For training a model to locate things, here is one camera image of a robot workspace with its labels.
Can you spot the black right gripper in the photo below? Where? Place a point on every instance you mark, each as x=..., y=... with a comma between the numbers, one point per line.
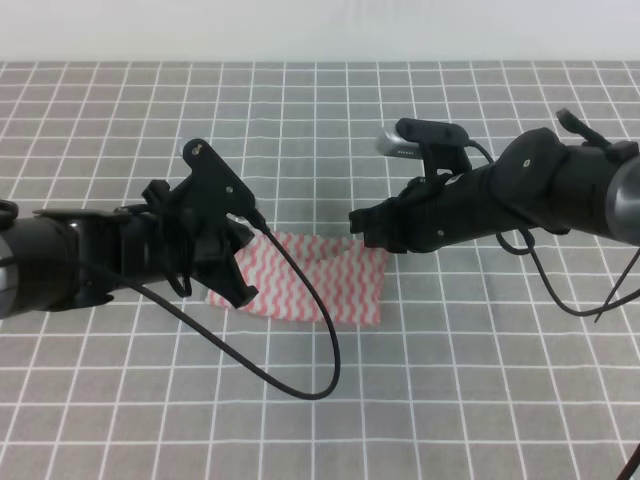
x=427, y=215

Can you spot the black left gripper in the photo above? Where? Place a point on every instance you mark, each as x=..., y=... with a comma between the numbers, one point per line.
x=183, y=247

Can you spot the pink white wavy striped towel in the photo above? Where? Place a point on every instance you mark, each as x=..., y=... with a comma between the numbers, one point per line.
x=347, y=276

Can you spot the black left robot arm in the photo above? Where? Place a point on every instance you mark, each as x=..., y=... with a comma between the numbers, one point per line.
x=60, y=260

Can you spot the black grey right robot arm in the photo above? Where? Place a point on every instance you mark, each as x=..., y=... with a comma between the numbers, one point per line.
x=537, y=182

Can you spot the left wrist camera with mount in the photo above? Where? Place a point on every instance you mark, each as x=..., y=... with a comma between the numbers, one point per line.
x=207, y=196

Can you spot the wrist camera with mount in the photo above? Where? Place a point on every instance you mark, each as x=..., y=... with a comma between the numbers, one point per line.
x=207, y=196
x=439, y=145

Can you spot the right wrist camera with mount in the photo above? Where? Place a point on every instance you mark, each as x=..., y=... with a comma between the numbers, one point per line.
x=439, y=145

